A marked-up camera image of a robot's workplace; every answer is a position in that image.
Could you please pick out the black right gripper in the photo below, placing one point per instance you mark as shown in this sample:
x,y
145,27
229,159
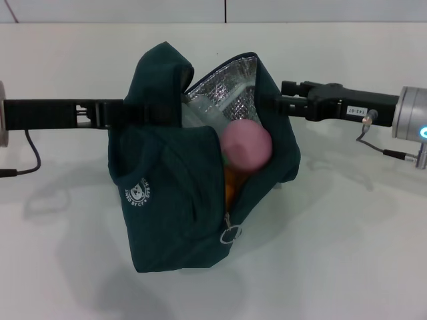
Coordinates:
x,y
353,103

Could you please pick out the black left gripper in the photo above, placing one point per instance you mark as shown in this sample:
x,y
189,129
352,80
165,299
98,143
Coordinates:
x,y
40,113

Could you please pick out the dark teal insulated lunch bag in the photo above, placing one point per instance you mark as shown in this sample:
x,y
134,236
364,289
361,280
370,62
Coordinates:
x,y
160,173

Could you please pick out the pink peach toy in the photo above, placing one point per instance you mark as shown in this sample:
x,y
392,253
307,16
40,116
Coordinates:
x,y
247,143

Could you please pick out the yellow banana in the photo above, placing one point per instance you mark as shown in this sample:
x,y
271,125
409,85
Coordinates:
x,y
231,190

